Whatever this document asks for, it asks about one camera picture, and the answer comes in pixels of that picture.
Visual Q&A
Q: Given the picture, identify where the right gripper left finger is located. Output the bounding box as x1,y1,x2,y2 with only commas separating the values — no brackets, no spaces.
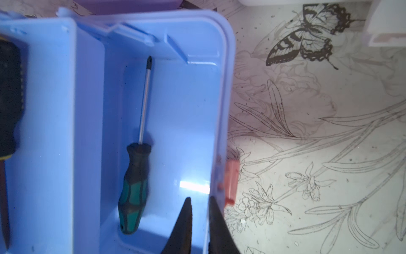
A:
161,197,192,254

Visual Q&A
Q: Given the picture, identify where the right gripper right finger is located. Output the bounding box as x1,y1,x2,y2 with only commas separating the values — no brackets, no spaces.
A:
208,196,240,254

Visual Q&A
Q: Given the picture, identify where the green black screwdriver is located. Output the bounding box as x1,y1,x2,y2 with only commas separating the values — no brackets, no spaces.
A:
118,56,153,235

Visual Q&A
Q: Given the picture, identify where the black yellow tool handle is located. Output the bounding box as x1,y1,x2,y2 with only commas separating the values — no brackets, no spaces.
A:
1,40,24,160

